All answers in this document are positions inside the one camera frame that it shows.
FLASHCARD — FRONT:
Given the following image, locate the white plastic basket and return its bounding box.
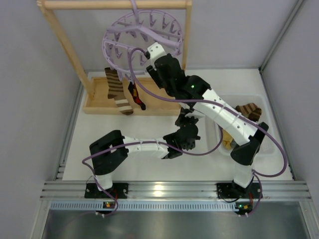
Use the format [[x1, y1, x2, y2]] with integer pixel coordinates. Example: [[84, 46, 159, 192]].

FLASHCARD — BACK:
[[205, 93, 279, 158]]

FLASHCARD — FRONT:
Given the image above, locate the brown striped sock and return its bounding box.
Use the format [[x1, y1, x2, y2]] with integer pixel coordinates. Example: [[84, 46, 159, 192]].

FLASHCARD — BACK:
[[235, 103, 262, 122], [104, 67, 134, 116]]

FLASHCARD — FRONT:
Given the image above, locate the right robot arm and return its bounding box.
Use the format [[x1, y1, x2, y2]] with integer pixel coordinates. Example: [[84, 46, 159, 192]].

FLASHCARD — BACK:
[[145, 52, 269, 190]]

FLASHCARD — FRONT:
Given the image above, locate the purple round clip hanger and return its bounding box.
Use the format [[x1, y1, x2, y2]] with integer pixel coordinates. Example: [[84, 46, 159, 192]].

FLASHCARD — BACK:
[[102, 9, 184, 82]]

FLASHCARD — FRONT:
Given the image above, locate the rear argyle sock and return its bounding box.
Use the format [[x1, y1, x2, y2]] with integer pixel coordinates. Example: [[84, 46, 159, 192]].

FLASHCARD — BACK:
[[128, 82, 146, 111]]

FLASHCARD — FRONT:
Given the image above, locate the white slotted cable duct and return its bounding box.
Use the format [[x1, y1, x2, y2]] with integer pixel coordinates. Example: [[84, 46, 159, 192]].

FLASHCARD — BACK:
[[50, 201, 251, 212]]

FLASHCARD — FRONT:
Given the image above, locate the mustard yellow sock in basket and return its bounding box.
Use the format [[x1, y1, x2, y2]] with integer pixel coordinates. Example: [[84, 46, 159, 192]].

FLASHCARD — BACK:
[[222, 129, 236, 150]]

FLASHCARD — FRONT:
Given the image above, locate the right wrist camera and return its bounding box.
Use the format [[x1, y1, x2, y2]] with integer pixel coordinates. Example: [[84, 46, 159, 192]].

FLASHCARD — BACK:
[[145, 42, 166, 67]]

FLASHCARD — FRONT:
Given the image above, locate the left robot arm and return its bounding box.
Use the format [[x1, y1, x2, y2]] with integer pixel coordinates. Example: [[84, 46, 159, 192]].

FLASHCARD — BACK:
[[89, 108, 204, 191]]

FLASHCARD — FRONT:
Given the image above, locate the aluminium mounting rail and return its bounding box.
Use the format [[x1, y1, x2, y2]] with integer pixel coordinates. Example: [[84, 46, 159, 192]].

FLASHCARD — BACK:
[[40, 165, 311, 201]]

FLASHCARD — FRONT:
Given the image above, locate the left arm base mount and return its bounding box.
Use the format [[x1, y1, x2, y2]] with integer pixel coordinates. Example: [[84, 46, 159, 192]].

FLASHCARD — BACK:
[[84, 182, 129, 216]]

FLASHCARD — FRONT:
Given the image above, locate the wooden hanger rack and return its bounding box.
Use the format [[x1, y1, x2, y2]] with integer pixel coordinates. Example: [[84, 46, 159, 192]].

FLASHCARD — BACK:
[[37, 0, 192, 116]]

